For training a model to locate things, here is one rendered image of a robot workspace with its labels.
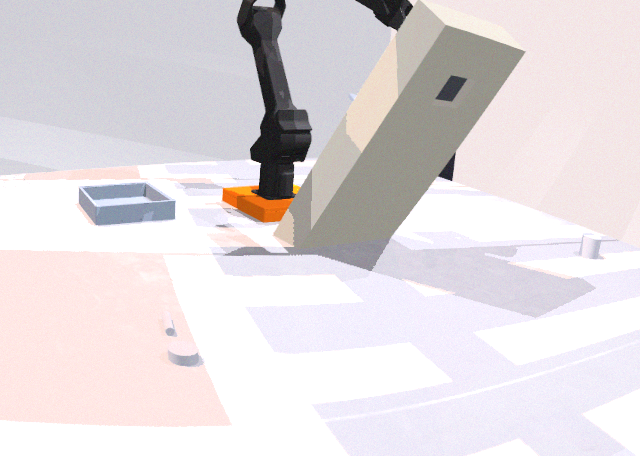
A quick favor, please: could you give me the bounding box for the pale blue square tray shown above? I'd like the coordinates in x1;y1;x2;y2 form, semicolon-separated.
79;181;176;226

